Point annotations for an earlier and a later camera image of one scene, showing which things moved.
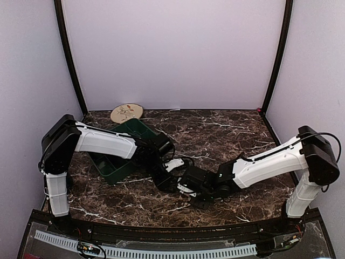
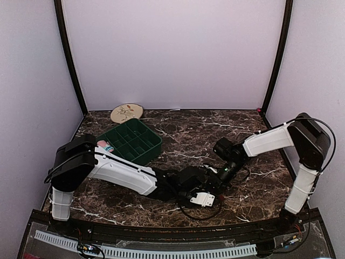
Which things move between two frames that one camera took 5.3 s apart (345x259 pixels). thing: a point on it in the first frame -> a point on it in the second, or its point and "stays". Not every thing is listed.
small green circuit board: x=90 y=248 stays
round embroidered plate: x=123 y=113 stays
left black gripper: x=161 y=183 -> x=201 y=190
